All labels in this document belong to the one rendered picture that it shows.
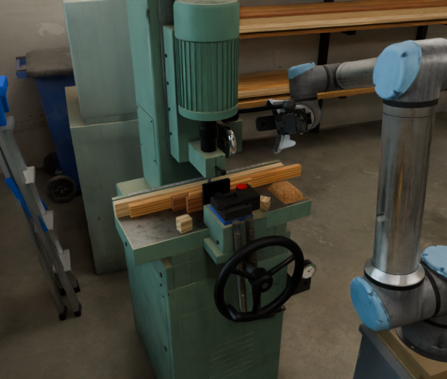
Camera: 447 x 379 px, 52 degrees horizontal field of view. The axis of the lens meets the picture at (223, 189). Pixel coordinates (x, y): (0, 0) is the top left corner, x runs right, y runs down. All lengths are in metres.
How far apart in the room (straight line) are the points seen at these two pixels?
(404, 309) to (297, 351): 1.01
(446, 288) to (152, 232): 0.81
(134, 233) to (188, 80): 0.46
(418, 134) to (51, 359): 1.81
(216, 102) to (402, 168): 0.52
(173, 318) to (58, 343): 0.95
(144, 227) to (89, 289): 1.25
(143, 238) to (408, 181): 0.72
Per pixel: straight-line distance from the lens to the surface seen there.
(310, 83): 1.56
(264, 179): 1.57
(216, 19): 1.22
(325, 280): 2.59
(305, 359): 2.20
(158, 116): 1.52
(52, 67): 2.99
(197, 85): 1.27
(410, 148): 1.10
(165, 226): 1.37
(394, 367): 1.52
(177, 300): 1.47
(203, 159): 1.39
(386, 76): 1.07
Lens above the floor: 1.67
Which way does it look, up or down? 30 degrees down
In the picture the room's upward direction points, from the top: straight up
